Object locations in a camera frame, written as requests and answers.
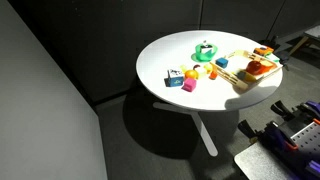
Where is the green bowl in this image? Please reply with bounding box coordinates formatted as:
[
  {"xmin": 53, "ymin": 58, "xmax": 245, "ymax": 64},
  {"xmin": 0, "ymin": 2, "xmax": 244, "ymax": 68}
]
[{"xmin": 191, "ymin": 42, "xmax": 219, "ymax": 63}]

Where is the green block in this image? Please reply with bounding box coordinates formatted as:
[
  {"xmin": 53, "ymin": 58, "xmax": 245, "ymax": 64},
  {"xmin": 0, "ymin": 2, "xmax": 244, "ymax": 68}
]
[{"xmin": 264, "ymin": 53, "xmax": 281, "ymax": 64}]

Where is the blue block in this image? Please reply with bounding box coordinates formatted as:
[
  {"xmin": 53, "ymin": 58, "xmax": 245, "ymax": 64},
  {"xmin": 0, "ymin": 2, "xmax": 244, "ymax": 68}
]
[{"xmin": 215, "ymin": 57, "xmax": 229, "ymax": 70}]

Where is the orange block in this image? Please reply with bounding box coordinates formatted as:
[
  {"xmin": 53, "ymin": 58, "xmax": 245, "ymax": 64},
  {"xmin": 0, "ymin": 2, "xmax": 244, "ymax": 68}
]
[{"xmin": 259, "ymin": 59, "xmax": 278, "ymax": 74}]

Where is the purple clamp with orange tip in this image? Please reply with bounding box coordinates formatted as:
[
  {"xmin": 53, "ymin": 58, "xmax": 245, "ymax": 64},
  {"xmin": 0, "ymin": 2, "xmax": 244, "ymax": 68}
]
[
  {"xmin": 299, "ymin": 100, "xmax": 320, "ymax": 126},
  {"xmin": 259, "ymin": 124, "xmax": 299, "ymax": 152}
]

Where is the grey block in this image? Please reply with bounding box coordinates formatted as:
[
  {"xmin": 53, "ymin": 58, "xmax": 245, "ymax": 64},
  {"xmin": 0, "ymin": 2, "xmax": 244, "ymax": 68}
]
[{"xmin": 235, "ymin": 69, "xmax": 248, "ymax": 81}]

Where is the pink block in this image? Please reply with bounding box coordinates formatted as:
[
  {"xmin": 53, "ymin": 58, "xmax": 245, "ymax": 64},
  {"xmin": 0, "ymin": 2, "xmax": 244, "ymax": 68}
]
[{"xmin": 181, "ymin": 77, "xmax": 198, "ymax": 93}]

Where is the orange toy fruit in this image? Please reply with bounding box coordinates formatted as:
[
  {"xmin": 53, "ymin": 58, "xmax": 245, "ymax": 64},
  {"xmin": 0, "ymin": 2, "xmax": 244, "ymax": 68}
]
[{"xmin": 184, "ymin": 69, "xmax": 200, "ymax": 81}]

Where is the wooden slatted tray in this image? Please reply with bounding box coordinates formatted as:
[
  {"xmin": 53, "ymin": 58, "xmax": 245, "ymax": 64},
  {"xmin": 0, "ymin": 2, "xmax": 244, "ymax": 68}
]
[{"xmin": 210, "ymin": 49, "xmax": 284, "ymax": 92}]

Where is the orange rainbow arch toy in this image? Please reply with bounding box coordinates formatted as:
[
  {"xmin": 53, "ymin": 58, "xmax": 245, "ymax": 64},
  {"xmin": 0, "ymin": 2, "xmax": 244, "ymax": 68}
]
[{"xmin": 253, "ymin": 45, "xmax": 275, "ymax": 57}]

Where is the yellow toy ball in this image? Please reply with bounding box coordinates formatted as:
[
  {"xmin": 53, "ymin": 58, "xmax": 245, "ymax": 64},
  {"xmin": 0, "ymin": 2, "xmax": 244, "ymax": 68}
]
[{"xmin": 203, "ymin": 62, "xmax": 214, "ymax": 74}]

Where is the yellow toy lemon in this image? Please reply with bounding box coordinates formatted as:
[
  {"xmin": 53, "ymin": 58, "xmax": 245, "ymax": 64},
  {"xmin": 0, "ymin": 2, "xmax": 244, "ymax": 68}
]
[{"xmin": 179, "ymin": 64, "xmax": 190, "ymax": 75}]

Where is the black handled clamp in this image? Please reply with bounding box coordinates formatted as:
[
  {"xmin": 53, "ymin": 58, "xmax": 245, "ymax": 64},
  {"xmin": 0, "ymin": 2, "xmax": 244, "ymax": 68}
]
[
  {"xmin": 270, "ymin": 100, "xmax": 297, "ymax": 122},
  {"xmin": 237, "ymin": 119, "xmax": 268, "ymax": 142}
]

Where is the side table with wooden leg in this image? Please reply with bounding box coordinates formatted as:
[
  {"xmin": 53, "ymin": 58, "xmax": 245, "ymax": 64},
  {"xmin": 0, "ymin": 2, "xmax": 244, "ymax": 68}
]
[{"xmin": 288, "ymin": 24, "xmax": 320, "ymax": 56}]

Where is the black white box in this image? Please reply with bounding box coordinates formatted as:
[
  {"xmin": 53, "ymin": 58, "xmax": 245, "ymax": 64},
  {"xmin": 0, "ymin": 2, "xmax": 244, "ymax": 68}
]
[{"xmin": 199, "ymin": 40, "xmax": 215, "ymax": 56}]

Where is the perforated metal breadboard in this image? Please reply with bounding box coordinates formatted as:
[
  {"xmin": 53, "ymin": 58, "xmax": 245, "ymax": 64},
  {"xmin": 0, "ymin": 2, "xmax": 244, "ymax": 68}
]
[{"xmin": 289, "ymin": 121, "xmax": 320, "ymax": 157}]

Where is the yellow toy banana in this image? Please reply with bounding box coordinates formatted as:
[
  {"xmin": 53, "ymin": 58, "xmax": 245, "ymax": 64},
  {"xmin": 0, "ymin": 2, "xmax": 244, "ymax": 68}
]
[{"xmin": 244, "ymin": 71, "xmax": 260, "ymax": 84}]

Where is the red toy tomato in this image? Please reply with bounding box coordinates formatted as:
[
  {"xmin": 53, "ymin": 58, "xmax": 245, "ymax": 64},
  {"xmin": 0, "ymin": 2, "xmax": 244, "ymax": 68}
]
[{"xmin": 245, "ymin": 60, "xmax": 264, "ymax": 76}]

